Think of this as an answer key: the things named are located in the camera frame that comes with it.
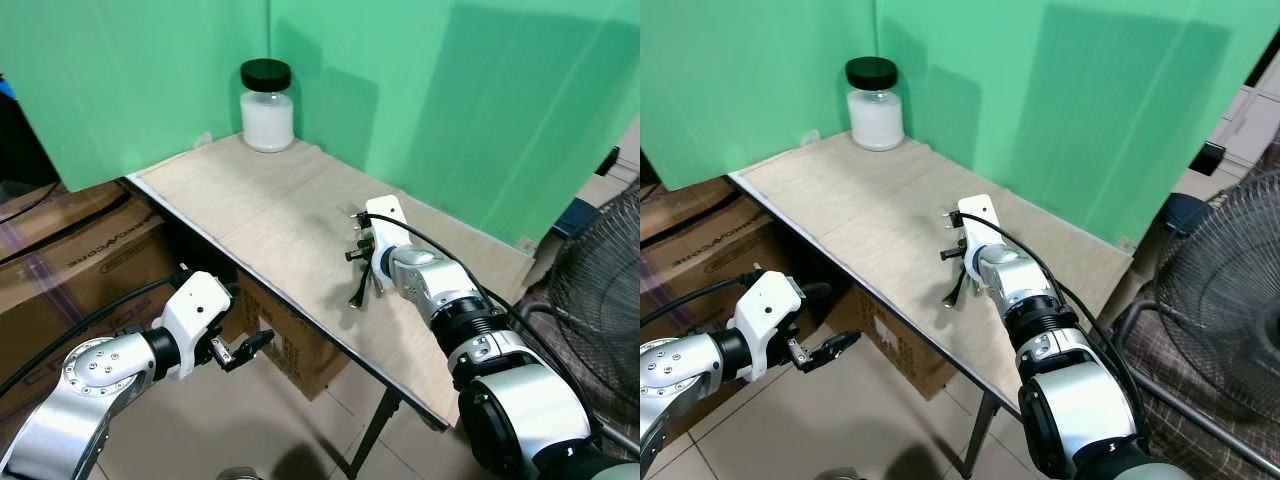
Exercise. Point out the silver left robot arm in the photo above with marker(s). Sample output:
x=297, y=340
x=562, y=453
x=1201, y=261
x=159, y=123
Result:
x=90, y=375
x=672, y=370

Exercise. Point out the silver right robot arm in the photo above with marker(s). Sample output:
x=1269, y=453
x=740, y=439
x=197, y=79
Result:
x=1085, y=410
x=520, y=410

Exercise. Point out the small printed cardboard box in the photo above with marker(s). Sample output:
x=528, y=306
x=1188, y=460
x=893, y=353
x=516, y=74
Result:
x=895, y=345
x=295, y=345

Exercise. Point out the large brown cardboard box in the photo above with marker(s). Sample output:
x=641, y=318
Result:
x=70, y=260
x=690, y=250

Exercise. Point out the black metal table leg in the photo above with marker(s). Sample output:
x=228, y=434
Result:
x=980, y=435
x=372, y=430

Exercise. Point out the black-lidded jar of white powder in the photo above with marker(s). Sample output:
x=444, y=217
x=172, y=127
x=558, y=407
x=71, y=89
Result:
x=267, y=115
x=875, y=112

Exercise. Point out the wide green backdrop panel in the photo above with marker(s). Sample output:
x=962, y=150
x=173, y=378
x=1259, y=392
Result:
x=460, y=100
x=1060, y=100

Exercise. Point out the black electric fan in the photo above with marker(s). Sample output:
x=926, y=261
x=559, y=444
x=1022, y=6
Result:
x=600, y=290
x=1225, y=270

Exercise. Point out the dark blue object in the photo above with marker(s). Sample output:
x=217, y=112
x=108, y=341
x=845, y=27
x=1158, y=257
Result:
x=576, y=220
x=1187, y=215

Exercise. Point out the grey-green robot torso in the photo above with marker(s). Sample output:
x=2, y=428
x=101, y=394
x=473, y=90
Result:
x=1150, y=465
x=600, y=468

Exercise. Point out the white drawer cabinet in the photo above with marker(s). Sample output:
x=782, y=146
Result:
x=1250, y=130

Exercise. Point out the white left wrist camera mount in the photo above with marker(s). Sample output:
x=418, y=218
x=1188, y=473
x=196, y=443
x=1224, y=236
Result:
x=765, y=310
x=192, y=305

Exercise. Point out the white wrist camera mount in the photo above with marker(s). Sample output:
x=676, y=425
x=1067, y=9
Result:
x=765, y=310
x=192, y=305
x=386, y=215
x=980, y=212

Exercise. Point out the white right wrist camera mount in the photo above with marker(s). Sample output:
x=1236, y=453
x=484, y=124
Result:
x=980, y=212
x=386, y=215

